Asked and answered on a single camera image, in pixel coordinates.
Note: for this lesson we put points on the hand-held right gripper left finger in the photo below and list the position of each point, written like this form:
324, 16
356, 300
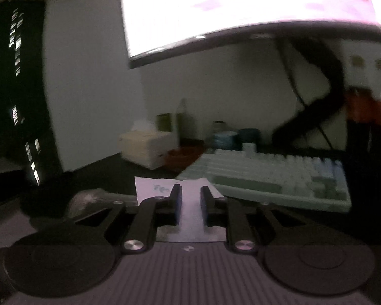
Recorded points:
178, 203

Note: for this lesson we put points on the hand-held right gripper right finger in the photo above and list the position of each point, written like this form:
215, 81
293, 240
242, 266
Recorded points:
204, 206

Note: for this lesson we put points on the white paper sheet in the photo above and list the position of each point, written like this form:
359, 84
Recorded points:
190, 209

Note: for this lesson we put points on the clear plastic jar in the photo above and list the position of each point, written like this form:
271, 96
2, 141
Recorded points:
89, 198

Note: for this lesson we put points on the red container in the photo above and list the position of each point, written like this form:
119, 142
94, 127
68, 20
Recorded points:
184, 160

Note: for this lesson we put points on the wooden tissue box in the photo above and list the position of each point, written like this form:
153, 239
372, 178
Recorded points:
146, 149

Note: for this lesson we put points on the pale mechanical keyboard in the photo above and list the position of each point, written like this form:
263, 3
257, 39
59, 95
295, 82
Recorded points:
273, 174

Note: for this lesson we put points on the small translucent bottle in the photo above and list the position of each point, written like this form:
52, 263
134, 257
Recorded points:
165, 123

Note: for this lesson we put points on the small glass jar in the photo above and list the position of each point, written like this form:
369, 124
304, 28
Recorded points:
219, 126

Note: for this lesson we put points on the translucent plastic bottle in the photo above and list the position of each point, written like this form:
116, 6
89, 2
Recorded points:
186, 120

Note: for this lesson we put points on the dark round jar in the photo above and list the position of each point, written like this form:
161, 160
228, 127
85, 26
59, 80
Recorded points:
250, 136

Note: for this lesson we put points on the cola bottle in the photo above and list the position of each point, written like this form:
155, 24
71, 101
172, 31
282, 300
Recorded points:
358, 111

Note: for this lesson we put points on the curved computer monitor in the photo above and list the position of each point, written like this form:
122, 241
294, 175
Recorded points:
241, 6

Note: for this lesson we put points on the dark window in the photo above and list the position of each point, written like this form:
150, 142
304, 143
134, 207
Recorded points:
12, 85

